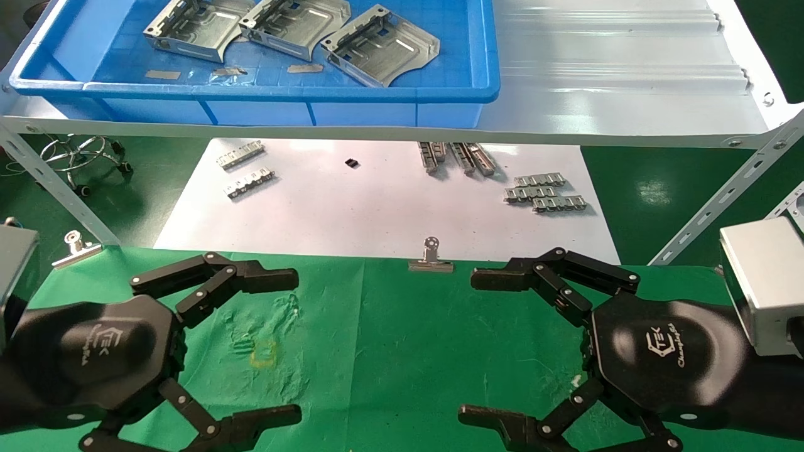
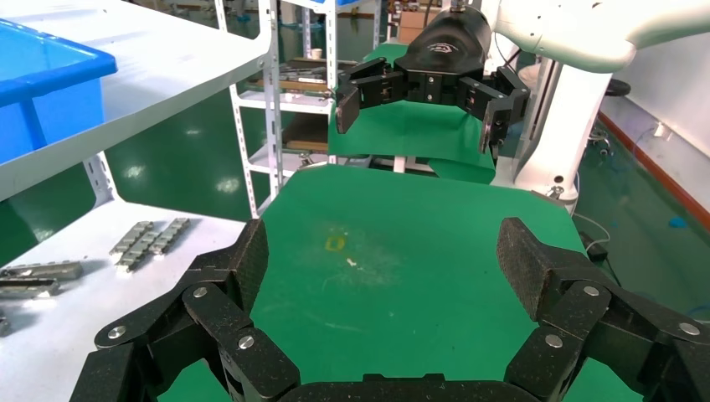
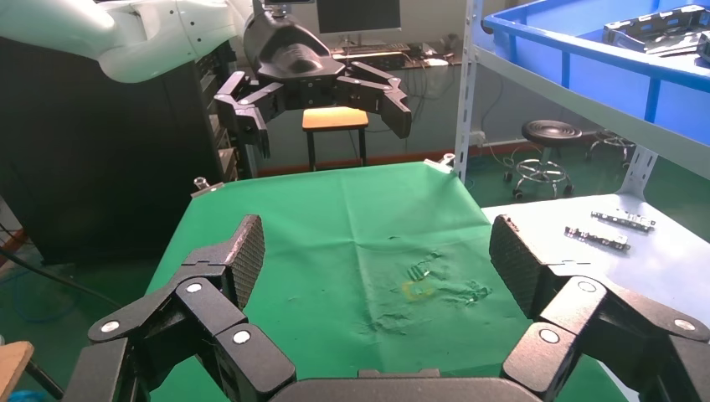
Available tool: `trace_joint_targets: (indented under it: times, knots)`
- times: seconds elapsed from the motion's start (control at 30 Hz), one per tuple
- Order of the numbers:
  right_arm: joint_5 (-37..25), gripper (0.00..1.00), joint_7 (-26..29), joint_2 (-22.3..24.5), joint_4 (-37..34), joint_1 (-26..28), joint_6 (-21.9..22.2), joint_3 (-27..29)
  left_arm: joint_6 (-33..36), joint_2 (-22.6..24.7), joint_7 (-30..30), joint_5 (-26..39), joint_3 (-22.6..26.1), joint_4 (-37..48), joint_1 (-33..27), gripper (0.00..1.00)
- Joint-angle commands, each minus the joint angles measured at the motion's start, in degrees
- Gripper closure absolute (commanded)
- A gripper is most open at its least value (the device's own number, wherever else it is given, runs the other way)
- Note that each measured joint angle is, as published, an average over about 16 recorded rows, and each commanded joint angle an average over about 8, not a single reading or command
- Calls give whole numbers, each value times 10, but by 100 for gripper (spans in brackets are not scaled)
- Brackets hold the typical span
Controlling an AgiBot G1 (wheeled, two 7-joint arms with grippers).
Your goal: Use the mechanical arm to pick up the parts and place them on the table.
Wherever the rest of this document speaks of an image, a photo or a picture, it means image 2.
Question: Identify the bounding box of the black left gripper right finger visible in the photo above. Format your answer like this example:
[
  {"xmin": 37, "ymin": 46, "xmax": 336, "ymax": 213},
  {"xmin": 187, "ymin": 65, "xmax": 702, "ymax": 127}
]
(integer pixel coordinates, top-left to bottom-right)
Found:
[{"xmin": 496, "ymin": 217, "xmax": 710, "ymax": 402}]

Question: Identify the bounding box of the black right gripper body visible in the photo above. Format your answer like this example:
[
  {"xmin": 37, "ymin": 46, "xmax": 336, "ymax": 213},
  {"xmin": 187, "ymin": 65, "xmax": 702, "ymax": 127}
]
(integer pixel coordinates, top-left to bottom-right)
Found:
[{"xmin": 394, "ymin": 6, "xmax": 493, "ymax": 106}]

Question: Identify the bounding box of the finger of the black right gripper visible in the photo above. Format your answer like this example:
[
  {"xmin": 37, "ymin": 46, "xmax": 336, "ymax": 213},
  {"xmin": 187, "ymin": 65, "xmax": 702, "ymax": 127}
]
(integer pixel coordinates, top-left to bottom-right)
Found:
[
  {"xmin": 457, "ymin": 66, "xmax": 531, "ymax": 155},
  {"xmin": 334, "ymin": 57, "xmax": 409, "ymax": 136}
]

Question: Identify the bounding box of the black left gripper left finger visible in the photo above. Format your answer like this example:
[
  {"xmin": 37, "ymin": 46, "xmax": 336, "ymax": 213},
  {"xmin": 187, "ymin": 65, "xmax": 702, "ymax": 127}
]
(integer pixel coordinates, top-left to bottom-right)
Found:
[{"xmin": 69, "ymin": 219, "xmax": 301, "ymax": 402}]

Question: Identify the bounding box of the brown cardboard box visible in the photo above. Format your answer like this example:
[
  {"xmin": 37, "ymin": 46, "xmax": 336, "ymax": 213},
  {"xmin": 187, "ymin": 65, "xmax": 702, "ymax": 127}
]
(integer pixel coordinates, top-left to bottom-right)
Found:
[{"xmin": 396, "ymin": 8, "xmax": 442, "ymax": 45}]

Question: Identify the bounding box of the green table cloth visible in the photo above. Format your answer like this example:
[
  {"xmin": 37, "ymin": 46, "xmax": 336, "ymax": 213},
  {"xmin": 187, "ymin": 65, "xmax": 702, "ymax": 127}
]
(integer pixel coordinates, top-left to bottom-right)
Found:
[
  {"xmin": 327, "ymin": 43, "xmax": 497, "ymax": 185},
  {"xmin": 157, "ymin": 163, "xmax": 645, "ymax": 402}
]

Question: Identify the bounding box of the black power adapter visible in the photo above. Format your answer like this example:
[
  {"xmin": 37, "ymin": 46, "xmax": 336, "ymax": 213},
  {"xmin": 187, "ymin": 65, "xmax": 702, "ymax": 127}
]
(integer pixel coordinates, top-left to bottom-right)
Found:
[{"xmin": 578, "ymin": 230, "xmax": 610, "ymax": 263}]

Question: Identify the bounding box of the white robot torso column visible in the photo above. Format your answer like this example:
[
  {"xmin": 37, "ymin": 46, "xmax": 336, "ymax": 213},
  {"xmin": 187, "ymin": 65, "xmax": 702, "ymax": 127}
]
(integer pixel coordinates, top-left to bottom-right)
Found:
[{"xmin": 512, "ymin": 55, "xmax": 612, "ymax": 199}]

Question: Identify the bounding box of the white background storage rack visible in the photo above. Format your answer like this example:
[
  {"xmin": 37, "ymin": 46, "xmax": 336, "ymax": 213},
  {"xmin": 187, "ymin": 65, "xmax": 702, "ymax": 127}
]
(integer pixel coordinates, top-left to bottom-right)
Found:
[{"xmin": 213, "ymin": 0, "xmax": 383, "ymax": 216}]

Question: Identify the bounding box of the wooden board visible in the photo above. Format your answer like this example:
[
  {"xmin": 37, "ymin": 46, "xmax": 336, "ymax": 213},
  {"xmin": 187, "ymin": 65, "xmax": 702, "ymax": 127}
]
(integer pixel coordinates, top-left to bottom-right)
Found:
[{"xmin": 281, "ymin": 113, "xmax": 332, "ymax": 154}]

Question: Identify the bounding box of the silver toothed metal strip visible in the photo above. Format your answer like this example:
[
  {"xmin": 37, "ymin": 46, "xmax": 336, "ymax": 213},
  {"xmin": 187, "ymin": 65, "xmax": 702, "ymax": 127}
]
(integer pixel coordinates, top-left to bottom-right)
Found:
[
  {"xmin": 109, "ymin": 220, "xmax": 154, "ymax": 260},
  {"xmin": 148, "ymin": 217, "xmax": 192, "ymax": 257},
  {"xmin": 115, "ymin": 229, "xmax": 167, "ymax": 274}
]

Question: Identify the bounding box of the black round seat stool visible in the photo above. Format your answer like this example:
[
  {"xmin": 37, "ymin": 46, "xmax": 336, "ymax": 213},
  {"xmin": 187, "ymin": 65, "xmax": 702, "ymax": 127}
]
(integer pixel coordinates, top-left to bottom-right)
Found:
[{"xmin": 605, "ymin": 78, "xmax": 634, "ymax": 99}]

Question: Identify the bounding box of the white metal shelving rack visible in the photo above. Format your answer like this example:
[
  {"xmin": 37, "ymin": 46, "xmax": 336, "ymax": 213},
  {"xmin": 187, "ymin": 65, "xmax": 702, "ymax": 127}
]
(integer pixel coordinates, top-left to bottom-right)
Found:
[{"xmin": 0, "ymin": 0, "xmax": 286, "ymax": 402}]

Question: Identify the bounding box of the blue plastic bin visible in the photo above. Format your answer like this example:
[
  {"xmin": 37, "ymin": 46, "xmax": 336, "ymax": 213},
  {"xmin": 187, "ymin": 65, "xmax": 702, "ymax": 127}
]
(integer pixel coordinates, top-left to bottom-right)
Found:
[{"xmin": 0, "ymin": 19, "xmax": 119, "ymax": 166}]

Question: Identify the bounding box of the white floor cable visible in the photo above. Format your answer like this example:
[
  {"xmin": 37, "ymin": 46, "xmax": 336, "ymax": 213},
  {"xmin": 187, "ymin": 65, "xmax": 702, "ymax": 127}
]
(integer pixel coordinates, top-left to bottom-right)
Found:
[{"xmin": 571, "ymin": 212, "xmax": 612, "ymax": 252}]

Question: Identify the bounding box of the silver channel metal rail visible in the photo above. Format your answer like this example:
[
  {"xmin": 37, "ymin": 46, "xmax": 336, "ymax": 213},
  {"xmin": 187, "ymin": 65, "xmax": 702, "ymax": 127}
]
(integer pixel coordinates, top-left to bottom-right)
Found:
[
  {"xmin": 0, "ymin": 260, "xmax": 85, "ymax": 282},
  {"xmin": 0, "ymin": 277, "xmax": 61, "ymax": 302}
]

